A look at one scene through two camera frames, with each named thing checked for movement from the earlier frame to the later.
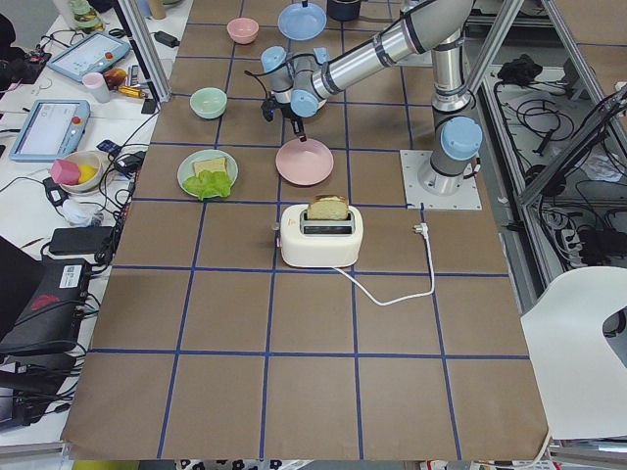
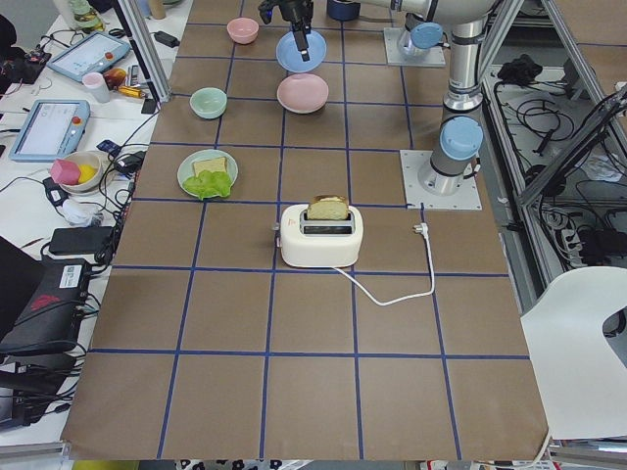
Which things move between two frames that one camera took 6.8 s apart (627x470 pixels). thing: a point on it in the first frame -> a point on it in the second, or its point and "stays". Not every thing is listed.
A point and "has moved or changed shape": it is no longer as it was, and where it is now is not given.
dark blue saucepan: x=343 y=10 stays
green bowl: x=208 y=102 stays
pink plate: x=304 y=163 has moved or changed shape
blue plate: x=302 y=23 has moved or changed shape
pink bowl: x=243 y=30 stays
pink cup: x=97 y=86 stays
